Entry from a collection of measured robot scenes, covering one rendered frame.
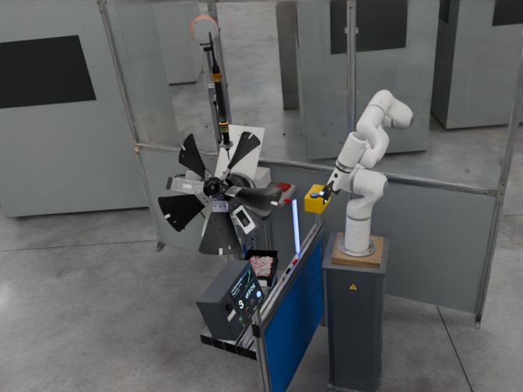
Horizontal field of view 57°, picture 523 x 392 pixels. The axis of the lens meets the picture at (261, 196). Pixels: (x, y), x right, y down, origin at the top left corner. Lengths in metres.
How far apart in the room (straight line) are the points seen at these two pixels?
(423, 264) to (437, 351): 0.54
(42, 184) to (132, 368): 2.33
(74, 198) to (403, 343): 3.31
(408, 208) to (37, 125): 3.28
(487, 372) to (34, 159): 4.06
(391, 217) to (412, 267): 0.40
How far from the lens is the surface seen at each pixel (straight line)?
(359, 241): 2.39
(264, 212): 2.44
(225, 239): 2.56
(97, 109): 4.52
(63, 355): 3.69
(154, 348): 3.47
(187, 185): 2.84
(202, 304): 1.84
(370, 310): 2.56
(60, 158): 4.86
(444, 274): 3.35
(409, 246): 3.26
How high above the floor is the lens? 2.46
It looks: 31 degrees down
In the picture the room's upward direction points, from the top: 6 degrees counter-clockwise
